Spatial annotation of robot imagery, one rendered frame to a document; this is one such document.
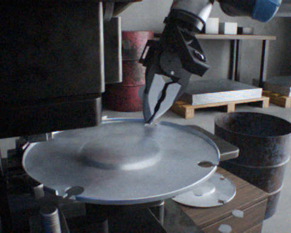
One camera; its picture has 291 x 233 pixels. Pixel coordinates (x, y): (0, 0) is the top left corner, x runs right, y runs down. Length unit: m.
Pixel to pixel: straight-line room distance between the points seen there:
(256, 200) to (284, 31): 4.57
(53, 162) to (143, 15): 3.67
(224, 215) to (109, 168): 0.74
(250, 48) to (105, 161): 4.72
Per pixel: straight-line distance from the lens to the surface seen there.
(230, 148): 0.49
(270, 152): 1.52
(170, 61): 0.57
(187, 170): 0.41
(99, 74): 0.35
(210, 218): 1.07
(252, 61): 5.13
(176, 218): 0.55
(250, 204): 1.20
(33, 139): 0.41
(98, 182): 0.38
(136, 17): 4.00
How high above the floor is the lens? 0.97
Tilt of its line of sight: 18 degrees down
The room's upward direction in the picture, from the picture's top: straight up
